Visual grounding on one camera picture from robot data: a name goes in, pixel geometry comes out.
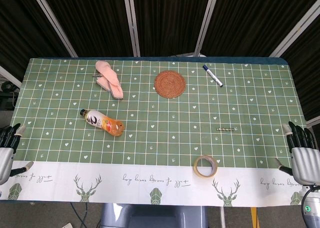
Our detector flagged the beige adhesive tape roll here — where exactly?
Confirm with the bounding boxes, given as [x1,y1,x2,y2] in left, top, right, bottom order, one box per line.
[192,154,220,177]

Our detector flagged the round brown woven coaster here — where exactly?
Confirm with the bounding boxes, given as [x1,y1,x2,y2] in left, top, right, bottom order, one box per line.
[153,71,187,98]

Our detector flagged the green grid deer tablecloth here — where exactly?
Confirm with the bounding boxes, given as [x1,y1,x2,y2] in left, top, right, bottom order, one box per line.
[0,57,312,207]

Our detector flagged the white partition frame post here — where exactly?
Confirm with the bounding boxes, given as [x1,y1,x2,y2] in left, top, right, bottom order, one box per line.
[193,0,221,56]
[28,0,78,58]
[268,2,320,58]
[122,0,141,57]
[0,65,23,88]

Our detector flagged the blue cable under table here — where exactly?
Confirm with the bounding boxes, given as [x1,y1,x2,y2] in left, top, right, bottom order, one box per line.
[70,202,89,228]

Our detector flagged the orange drink plastic bottle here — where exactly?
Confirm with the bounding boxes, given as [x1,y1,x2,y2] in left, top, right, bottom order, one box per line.
[79,109,126,137]

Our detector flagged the grey robot torso base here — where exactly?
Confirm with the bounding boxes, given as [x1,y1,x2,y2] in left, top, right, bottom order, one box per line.
[99,203,208,228]

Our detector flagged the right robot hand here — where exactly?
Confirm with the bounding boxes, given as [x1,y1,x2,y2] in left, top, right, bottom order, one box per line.
[274,121,320,186]

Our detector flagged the white marker blue cap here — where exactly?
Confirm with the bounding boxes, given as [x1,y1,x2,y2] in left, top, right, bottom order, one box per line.
[202,64,224,88]

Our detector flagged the pink fluffy cloth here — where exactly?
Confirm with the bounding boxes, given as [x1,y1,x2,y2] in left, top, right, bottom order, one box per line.
[94,60,124,100]

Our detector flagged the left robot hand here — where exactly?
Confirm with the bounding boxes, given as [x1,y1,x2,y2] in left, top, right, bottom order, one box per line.
[0,123,35,186]

